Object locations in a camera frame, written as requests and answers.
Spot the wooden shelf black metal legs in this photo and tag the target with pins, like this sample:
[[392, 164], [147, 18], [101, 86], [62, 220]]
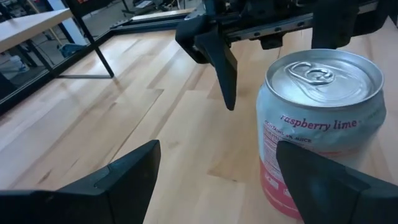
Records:
[[28, 28]]

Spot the red silver sparkling water can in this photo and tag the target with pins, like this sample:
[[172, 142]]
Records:
[[323, 93]]

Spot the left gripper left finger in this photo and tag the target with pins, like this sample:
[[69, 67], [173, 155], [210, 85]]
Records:
[[77, 205]]

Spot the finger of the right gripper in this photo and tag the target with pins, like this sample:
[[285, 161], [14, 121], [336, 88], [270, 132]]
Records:
[[217, 56], [334, 25]]

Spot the black aluminium table frame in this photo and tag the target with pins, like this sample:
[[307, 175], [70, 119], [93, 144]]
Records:
[[140, 25]]

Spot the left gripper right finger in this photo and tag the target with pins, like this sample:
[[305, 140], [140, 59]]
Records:
[[335, 199]]

